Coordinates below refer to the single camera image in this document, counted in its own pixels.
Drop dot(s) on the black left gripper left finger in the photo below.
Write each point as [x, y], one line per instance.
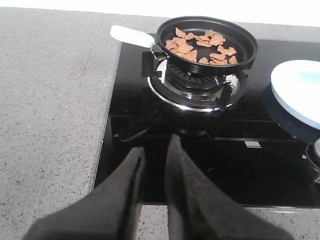
[110, 212]

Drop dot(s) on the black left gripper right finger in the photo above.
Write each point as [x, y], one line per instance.
[199, 210]

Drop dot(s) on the light blue plate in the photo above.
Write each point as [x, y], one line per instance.
[295, 84]

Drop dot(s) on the black frying pan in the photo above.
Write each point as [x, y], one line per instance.
[244, 42]

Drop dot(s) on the brown meat pieces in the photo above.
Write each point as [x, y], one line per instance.
[207, 49]

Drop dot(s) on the black glass gas hob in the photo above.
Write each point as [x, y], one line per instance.
[256, 152]

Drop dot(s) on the left silver stove knob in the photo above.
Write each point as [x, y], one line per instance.
[316, 155]

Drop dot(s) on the left black burner head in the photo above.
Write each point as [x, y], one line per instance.
[181, 79]

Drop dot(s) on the left black pan support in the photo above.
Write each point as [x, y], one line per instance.
[233, 88]

